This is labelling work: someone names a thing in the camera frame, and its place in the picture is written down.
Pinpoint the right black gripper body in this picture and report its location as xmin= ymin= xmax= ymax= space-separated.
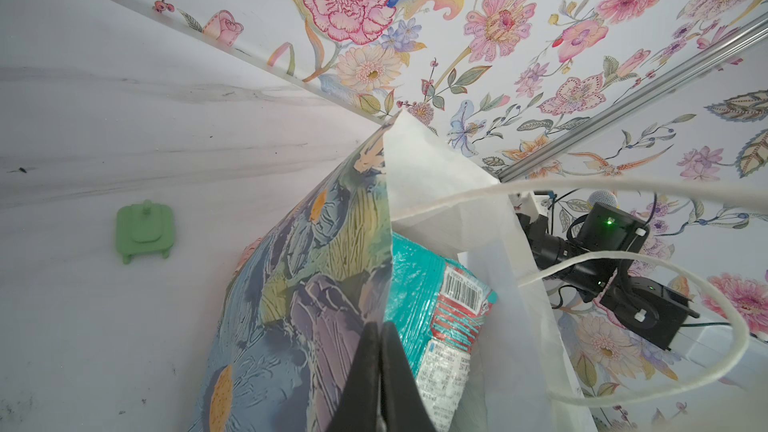
xmin=515 ymin=200 xmax=651 ymax=304

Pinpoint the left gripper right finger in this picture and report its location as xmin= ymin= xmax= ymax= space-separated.
xmin=380 ymin=322 xmax=436 ymax=432

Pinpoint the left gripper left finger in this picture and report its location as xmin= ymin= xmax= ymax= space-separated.
xmin=327 ymin=322 xmax=381 ymax=432

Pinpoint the teal snack packet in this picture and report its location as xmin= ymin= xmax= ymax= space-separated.
xmin=384 ymin=234 xmax=497 ymax=431

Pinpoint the floral paper gift bag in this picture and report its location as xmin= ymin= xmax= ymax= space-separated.
xmin=188 ymin=110 xmax=768 ymax=432

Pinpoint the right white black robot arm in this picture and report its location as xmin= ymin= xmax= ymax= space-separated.
xmin=515 ymin=195 xmax=721 ymax=377

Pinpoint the blue microphone on stand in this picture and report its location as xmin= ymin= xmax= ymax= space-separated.
xmin=587 ymin=190 xmax=619 ymax=208

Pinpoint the green plastic hook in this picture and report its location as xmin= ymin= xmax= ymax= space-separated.
xmin=115 ymin=200 xmax=176 ymax=264

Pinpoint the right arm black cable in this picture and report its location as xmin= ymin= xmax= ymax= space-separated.
xmin=536 ymin=189 xmax=733 ymax=331

